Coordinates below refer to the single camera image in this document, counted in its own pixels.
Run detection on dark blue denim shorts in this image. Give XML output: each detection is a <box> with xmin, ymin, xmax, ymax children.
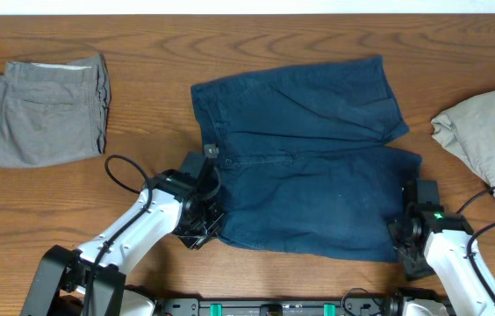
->
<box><xmin>190</xmin><ymin>57</ymin><xmax>422</xmax><ymax>262</ymax></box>

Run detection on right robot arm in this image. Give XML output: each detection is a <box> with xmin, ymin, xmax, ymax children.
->
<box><xmin>387</xmin><ymin>180</ymin><xmax>495</xmax><ymax>316</ymax></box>

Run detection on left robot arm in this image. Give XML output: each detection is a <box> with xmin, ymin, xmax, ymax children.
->
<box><xmin>21</xmin><ymin>152</ymin><xmax>223</xmax><ymax>316</ymax></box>

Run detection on grey folded shorts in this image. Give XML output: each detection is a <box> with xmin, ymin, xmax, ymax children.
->
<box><xmin>0</xmin><ymin>54</ymin><xmax>111</xmax><ymax>169</ymax></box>

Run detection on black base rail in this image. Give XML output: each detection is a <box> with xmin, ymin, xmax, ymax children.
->
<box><xmin>124</xmin><ymin>287</ymin><xmax>455</xmax><ymax>316</ymax></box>

